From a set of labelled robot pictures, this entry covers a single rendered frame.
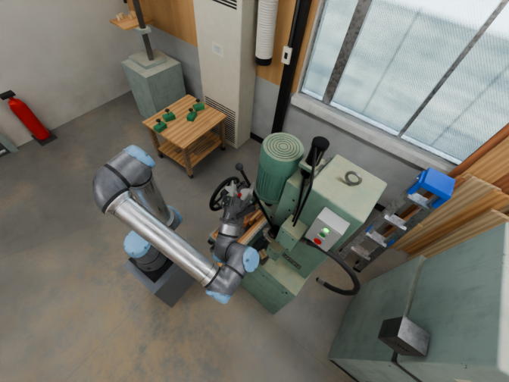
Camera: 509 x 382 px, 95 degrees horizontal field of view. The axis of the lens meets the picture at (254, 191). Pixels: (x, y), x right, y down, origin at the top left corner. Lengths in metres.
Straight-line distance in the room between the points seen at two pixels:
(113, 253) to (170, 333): 0.88
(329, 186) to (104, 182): 0.78
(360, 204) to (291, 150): 0.33
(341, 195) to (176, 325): 1.74
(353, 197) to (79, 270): 2.30
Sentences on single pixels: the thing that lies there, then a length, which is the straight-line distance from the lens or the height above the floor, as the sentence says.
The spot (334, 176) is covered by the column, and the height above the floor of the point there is 1.52.
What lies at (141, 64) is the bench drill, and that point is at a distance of 3.18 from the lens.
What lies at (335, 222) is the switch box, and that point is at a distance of 0.84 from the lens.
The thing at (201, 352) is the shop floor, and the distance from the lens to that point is 2.17.
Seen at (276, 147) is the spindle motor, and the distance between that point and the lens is 0.95.
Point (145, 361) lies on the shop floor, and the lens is 2.25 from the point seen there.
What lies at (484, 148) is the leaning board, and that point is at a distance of 2.23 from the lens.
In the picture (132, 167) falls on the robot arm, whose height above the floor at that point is 1.47.
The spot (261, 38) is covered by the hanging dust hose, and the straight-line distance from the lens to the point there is 2.31.
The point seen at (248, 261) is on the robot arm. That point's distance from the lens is 0.93.
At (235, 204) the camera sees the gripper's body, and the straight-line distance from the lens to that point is 1.03.
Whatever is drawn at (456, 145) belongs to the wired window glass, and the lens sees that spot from 2.45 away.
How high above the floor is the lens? 2.16
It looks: 55 degrees down
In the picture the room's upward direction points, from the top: 9 degrees clockwise
